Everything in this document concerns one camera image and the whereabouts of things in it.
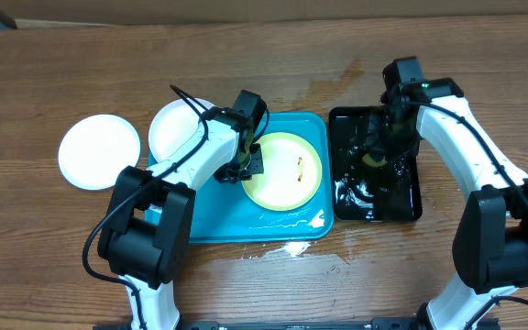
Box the teal plastic tray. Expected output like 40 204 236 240
190 112 334 244

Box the green and yellow sponge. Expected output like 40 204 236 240
362 153 388 168

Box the white plate at tray corner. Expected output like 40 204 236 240
148 99 200 162

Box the black mounting rail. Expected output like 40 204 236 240
92 316 501 330

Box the black tray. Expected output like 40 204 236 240
329 106 423 222

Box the white plate with sauce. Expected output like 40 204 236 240
58 114 141 191

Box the yellow plate with sauce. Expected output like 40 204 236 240
242 132 323 211

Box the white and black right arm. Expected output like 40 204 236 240
367 95 528 329

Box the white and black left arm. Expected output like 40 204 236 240
83 107 270 329

